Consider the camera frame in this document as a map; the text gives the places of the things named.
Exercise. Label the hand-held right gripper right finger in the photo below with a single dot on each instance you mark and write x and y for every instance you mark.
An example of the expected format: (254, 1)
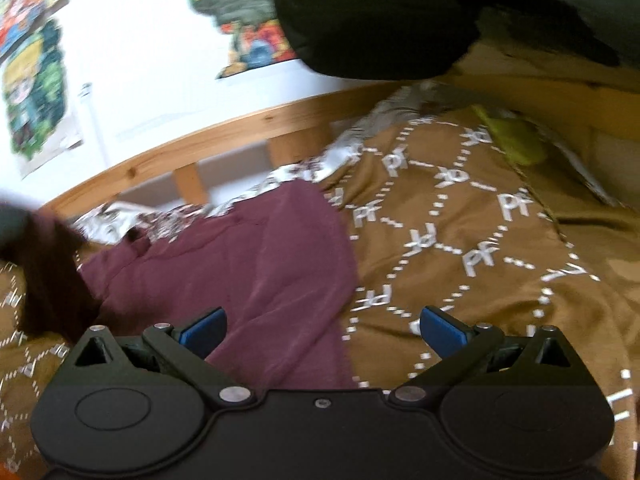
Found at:
(440, 331)

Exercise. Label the grey floral bed sheet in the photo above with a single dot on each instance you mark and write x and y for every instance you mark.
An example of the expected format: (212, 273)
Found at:
(320, 160)

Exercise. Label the brown printed blanket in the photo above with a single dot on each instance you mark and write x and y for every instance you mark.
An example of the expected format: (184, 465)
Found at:
(465, 240)

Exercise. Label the wooden bed frame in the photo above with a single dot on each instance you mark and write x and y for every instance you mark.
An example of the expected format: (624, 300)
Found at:
(240, 122)

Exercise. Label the orange cloth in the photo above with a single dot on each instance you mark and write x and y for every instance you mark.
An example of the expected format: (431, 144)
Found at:
(7, 474)

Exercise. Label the colourful wall poster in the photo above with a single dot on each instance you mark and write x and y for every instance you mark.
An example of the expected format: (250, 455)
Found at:
(37, 100)
(30, 0)
(240, 15)

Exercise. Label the maroon garment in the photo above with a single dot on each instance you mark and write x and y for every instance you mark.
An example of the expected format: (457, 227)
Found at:
(250, 270)

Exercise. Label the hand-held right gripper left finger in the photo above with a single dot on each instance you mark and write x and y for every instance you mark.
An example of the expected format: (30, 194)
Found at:
(206, 331)

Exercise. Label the yellow-green cloth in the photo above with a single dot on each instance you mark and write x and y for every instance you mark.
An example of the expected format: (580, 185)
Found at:
(515, 140)

